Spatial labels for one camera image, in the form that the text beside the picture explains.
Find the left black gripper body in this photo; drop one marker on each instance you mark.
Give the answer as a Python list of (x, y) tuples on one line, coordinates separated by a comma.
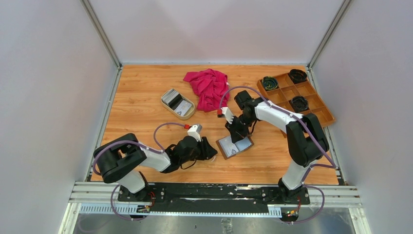
[(200, 151)]

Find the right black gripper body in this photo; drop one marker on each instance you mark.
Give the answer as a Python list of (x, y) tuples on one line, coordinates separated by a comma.
[(241, 123)]

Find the white VIP credit card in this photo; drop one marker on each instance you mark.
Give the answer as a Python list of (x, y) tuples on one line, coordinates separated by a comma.
[(230, 149)]

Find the brown leather card holder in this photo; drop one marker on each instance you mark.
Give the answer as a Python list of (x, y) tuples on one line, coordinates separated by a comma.
[(242, 145)]

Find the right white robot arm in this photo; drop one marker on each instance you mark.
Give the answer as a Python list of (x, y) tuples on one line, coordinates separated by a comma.
[(307, 142)]

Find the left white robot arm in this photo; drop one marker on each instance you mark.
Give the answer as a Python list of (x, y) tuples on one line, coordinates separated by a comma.
[(116, 161)]

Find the beige card tray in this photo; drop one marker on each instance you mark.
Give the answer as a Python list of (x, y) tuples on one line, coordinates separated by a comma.
[(191, 113)]

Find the stack of credit cards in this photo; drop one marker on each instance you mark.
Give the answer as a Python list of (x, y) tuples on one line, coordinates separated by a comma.
[(176, 102)]

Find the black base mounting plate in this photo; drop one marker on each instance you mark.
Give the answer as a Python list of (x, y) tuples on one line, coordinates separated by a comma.
[(215, 198)]

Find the crumpled pink cloth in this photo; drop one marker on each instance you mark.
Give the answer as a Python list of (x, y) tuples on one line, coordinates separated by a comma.
[(209, 85)]

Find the brown wooden compartment tray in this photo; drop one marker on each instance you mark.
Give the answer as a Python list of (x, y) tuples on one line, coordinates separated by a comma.
[(294, 92)]

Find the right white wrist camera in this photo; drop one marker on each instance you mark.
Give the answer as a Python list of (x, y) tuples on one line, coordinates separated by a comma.
[(226, 113)]

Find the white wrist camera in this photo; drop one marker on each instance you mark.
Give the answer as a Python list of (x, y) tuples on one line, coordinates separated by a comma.
[(226, 113), (194, 131)]

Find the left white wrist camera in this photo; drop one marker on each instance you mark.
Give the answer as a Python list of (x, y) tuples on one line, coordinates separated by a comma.
[(194, 131)]

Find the aluminium frame rail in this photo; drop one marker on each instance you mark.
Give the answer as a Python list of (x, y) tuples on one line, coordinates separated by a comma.
[(101, 198)]

